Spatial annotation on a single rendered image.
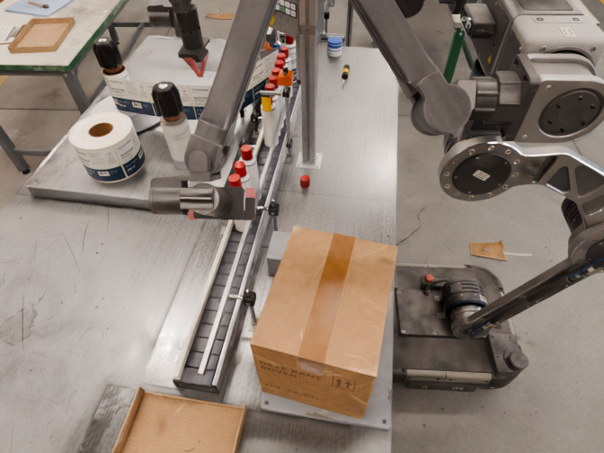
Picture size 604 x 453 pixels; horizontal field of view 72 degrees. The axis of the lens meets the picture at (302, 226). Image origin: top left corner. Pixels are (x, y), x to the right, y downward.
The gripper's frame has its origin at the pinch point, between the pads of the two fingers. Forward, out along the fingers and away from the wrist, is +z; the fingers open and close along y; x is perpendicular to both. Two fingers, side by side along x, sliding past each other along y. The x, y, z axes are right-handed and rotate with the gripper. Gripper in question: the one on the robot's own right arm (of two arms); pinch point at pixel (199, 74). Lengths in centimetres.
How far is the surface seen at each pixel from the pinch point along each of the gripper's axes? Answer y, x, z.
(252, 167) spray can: 22.2, 19.6, 15.5
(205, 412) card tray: 86, 21, 35
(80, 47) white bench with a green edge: -83, -100, 40
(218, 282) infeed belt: 54, 16, 30
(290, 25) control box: -5.6, 27.5, -13.8
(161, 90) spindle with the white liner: 8.2, -9.6, 1.1
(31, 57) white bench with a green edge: -70, -120, 41
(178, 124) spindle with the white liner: 8.8, -7.0, 12.7
